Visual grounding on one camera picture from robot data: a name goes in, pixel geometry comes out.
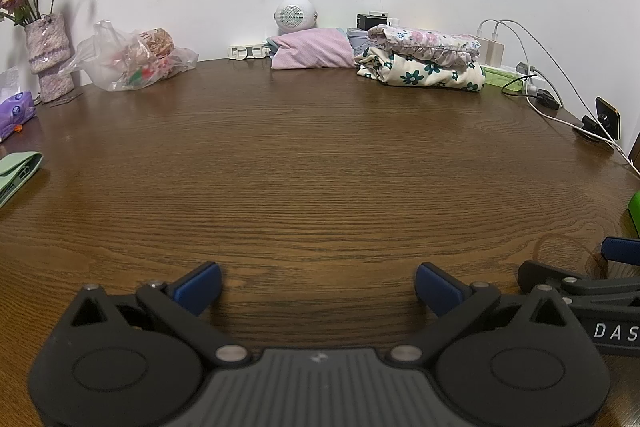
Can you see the black device on stand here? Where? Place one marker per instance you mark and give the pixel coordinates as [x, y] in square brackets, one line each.
[607, 119]

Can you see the knitted lilac vase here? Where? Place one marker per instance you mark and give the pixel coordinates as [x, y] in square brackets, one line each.
[47, 42]

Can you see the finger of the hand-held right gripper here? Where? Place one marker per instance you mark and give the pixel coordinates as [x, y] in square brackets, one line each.
[622, 251]
[550, 276]

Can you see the clear plastic bag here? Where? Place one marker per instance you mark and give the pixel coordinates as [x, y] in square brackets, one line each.
[115, 67]

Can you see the pink and blue garment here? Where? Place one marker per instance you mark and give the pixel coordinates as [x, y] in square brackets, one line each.
[310, 49]

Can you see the white round speaker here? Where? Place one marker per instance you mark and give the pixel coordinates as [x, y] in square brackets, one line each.
[292, 14]

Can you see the green object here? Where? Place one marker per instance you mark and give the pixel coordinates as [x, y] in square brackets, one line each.
[636, 214]

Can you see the grey container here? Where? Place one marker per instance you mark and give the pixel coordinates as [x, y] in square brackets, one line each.
[357, 39]

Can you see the black box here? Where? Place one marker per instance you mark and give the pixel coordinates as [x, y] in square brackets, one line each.
[372, 21]

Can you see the green folded cloth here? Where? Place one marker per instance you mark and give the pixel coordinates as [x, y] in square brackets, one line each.
[15, 172]

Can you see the stack of folded floral cloths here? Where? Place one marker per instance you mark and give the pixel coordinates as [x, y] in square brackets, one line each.
[425, 78]

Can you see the white power strip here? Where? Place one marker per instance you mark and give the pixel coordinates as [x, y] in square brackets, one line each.
[539, 82]

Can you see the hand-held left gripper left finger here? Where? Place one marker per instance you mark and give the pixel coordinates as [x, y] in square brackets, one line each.
[200, 288]

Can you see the white tissue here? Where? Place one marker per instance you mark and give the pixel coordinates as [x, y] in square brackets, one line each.
[7, 82]

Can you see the green tissue pack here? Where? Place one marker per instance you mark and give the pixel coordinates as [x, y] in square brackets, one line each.
[505, 77]

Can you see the beige patterned roll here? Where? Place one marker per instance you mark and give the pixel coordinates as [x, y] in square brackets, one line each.
[159, 41]

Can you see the black adapter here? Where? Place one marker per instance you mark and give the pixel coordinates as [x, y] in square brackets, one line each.
[547, 99]

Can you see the black hairpins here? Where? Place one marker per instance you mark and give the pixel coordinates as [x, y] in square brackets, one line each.
[66, 100]

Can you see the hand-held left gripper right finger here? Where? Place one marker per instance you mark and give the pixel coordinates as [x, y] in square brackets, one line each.
[436, 288]

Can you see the pink floral folded garment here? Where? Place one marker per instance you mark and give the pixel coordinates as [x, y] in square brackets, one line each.
[425, 39]

